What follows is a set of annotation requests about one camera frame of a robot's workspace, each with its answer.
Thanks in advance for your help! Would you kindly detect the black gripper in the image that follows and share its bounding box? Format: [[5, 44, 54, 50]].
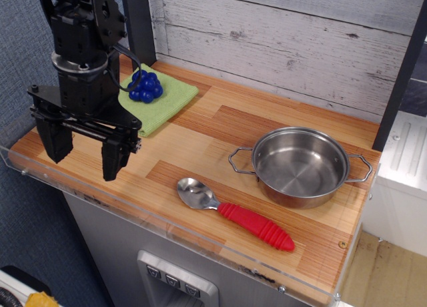
[[27, 51, 141, 182]]

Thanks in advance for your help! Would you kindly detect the blue toy grape bunch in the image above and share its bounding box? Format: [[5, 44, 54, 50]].
[[127, 70, 163, 103]]

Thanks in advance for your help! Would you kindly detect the dark left vertical post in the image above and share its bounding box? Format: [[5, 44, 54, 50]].
[[122, 0, 157, 66]]

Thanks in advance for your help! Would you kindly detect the stainless steel pot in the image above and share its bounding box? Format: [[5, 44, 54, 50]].
[[228, 127, 373, 209]]

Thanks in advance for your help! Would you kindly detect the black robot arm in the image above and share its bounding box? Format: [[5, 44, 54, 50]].
[[27, 0, 141, 181]]

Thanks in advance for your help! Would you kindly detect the dark right vertical post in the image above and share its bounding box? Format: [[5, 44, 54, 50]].
[[372, 0, 426, 151]]

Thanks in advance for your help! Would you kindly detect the white toy appliance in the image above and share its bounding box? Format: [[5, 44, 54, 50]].
[[362, 111, 426, 256]]

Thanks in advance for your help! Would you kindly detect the green folded cloth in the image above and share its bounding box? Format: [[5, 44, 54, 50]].
[[118, 64, 198, 137]]

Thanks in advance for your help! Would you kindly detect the grey cabinet with buttons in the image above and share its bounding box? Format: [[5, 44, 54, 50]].
[[61, 190, 321, 307]]

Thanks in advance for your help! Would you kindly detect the dark vertical post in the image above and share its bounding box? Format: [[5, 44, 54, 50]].
[[372, 0, 426, 151], [122, 0, 157, 66]]

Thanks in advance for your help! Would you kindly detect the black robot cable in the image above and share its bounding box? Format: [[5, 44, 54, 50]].
[[107, 43, 142, 92]]

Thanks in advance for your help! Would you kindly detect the red handled metal spoon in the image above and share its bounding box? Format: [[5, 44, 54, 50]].
[[177, 178, 295, 252]]

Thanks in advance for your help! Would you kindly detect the yellow and black object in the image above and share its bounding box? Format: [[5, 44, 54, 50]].
[[1, 266, 60, 306]]

